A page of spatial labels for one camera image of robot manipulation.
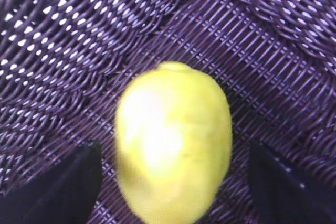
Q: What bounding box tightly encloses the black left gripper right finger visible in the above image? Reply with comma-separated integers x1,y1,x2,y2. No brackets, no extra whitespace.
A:
248,142,335,223

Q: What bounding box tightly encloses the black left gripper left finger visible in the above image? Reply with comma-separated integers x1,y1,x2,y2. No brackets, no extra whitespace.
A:
1,142,102,223

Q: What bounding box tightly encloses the yellow lemon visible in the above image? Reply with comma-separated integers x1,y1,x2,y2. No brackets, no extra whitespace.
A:
115,61,233,223

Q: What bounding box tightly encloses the dark woven wicker basket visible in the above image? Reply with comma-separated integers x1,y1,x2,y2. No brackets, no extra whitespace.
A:
1,0,335,223

